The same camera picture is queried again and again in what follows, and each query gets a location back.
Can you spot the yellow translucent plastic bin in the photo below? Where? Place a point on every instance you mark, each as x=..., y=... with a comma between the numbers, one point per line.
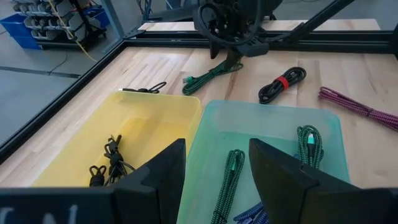
x=140, y=124

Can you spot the blue storage bin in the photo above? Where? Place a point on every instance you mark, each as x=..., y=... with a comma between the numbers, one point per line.
x=18, y=37
x=101, y=18

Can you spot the black aluminium rig frame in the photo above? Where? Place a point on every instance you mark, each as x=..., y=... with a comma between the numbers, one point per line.
x=311, y=40

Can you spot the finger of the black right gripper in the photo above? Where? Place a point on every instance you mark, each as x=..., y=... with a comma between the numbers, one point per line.
x=232, y=59
x=215, y=49

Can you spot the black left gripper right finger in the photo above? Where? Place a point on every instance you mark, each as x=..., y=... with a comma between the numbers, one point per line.
x=286, y=193

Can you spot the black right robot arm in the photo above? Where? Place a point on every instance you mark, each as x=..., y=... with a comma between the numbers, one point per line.
x=239, y=9

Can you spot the green translucent plastic bin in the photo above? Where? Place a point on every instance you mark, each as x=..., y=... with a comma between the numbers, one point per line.
x=248, y=124

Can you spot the grey parts rack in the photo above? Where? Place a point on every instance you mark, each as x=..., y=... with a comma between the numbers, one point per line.
x=56, y=21

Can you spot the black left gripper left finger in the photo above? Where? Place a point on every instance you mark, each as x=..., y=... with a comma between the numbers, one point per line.
x=155, y=193

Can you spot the grey desk leg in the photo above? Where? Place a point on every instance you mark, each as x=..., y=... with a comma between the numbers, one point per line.
x=112, y=18

